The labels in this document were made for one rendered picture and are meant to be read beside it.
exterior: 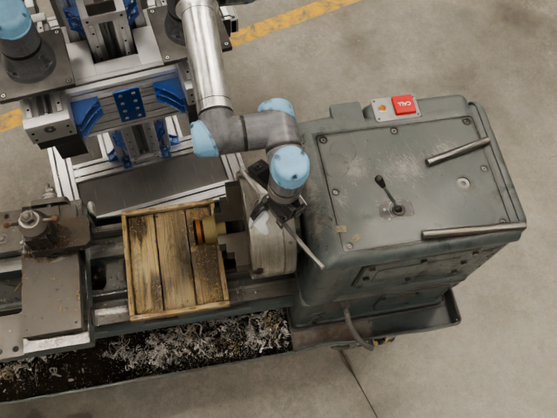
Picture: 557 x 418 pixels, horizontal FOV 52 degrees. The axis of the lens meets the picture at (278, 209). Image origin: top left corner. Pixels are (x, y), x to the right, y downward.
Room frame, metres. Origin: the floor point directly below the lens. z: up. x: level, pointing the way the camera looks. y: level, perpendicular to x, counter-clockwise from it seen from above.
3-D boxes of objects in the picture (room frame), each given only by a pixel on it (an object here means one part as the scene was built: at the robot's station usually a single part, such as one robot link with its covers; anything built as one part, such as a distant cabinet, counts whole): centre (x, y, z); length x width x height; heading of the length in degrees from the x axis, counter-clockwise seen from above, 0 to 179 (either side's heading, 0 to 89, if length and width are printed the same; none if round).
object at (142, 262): (0.55, 0.30, 0.89); 0.36 x 0.30 x 0.04; 19
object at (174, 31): (1.23, 0.37, 1.21); 0.15 x 0.15 x 0.10
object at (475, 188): (0.78, -0.33, 1.06); 0.59 x 0.48 x 0.39; 109
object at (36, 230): (0.51, 0.66, 1.13); 0.08 x 0.08 x 0.03
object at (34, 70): (1.01, 0.81, 1.21); 0.15 x 0.15 x 0.10
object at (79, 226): (0.52, 0.64, 0.99); 0.20 x 0.10 x 0.05; 109
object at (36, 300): (0.45, 0.65, 0.95); 0.43 x 0.17 x 0.05; 19
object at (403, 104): (0.99, -0.31, 1.26); 0.06 x 0.06 x 0.02; 19
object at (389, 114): (0.98, -0.29, 1.23); 0.13 x 0.08 x 0.05; 109
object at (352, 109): (0.94, -0.15, 1.24); 0.09 x 0.08 x 0.03; 109
